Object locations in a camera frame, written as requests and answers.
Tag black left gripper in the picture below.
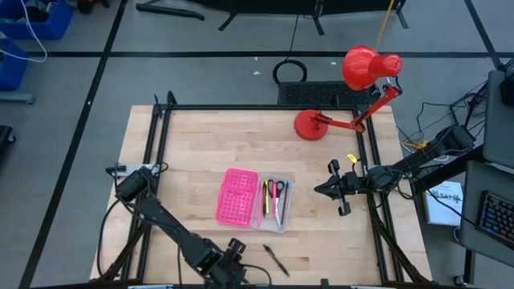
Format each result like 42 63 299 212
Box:
208 237 248 289

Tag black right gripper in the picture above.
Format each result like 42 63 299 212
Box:
313 159 369 217

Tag clear plastic box tray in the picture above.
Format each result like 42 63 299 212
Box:
251 172 295 234

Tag black handled scissors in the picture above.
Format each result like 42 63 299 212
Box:
267 178 286 232

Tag pink perforated box lid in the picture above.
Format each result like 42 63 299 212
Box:
214 167 260 228

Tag white printed box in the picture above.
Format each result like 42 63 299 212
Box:
422 180 465 228

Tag red desk lamp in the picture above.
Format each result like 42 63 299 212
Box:
293 45 404 142

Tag black perforated mat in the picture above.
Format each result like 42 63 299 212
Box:
276 81 381 108

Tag grey keyboard desk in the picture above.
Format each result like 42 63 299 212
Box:
457 160 514 269

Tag backlit black keyboard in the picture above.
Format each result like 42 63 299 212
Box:
477 190 514 246

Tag grey side desk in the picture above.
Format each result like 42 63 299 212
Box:
481 70 514 169

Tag black stand with legs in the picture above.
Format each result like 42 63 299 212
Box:
188 0 410 37

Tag black desk device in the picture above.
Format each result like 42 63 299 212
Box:
500 59 514 108

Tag black floor bar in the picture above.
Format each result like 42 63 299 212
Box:
135 2 206 22

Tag black chair base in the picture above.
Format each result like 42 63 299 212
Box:
0 124 17 158

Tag grey floor bar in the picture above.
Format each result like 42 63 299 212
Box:
0 92 36 105

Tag small blue plastic bin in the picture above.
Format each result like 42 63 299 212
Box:
0 38 29 92

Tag large blue plastic bin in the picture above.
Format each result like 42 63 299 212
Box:
0 0 75 41

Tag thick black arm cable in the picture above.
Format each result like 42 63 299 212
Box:
96 196 124 278

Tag coiled black cable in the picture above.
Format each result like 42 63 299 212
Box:
272 14 308 86

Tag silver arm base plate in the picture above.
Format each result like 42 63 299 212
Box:
106 162 158 173

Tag tangled black floor cables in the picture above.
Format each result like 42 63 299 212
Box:
395 79 489 161

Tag yellow cable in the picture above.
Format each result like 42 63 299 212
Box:
375 0 397 51

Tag long white cable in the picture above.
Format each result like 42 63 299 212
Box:
0 0 48 64

